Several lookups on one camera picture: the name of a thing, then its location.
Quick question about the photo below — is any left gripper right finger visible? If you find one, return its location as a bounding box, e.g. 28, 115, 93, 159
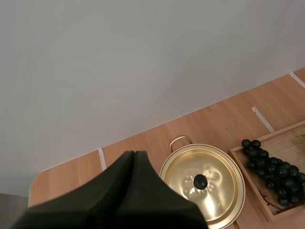
115, 150, 210, 229

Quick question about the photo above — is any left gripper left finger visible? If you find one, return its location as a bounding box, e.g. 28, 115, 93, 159
9, 150, 135, 229

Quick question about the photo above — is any gold lid with black knob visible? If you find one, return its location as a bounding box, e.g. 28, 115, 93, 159
163, 148, 240, 221

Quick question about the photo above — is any bunch of dark toy grapes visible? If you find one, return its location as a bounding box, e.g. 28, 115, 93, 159
241, 139, 305, 207

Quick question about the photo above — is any shallow wooden tray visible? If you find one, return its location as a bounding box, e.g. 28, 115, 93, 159
229, 121, 305, 223

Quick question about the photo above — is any gold pot with two handles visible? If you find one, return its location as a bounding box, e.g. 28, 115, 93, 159
159, 135, 246, 229

